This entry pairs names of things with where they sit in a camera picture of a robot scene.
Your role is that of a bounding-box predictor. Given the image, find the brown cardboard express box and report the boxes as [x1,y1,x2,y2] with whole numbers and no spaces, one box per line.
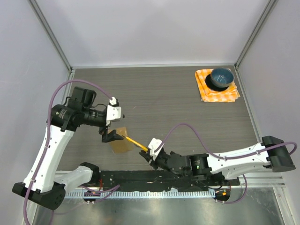
[109,127,134,154]

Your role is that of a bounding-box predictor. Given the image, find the yellow utility knife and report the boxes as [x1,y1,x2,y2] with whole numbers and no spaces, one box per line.
[125,136,148,152]

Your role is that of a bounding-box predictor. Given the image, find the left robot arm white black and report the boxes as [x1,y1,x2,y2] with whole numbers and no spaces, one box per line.
[12,87,124,210]

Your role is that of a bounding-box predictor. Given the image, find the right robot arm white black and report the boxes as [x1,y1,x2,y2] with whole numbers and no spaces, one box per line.
[139,136,296,185]

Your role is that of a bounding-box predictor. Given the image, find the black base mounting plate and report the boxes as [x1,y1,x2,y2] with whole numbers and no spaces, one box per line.
[83,170,240,192]

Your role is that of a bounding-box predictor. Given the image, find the orange checkered cloth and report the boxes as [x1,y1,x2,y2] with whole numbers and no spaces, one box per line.
[195,68,240,103]

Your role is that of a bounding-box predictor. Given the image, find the blue ceramic bowl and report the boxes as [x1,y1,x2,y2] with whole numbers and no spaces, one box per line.
[210,68,234,88]

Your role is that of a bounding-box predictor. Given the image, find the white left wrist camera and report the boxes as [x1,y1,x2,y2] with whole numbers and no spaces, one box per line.
[106,97,123,125]

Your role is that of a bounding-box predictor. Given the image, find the white slotted cable duct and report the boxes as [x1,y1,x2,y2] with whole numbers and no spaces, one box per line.
[65,188,215,199]

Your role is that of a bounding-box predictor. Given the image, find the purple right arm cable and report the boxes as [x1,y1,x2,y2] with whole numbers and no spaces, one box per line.
[156,123,298,204]

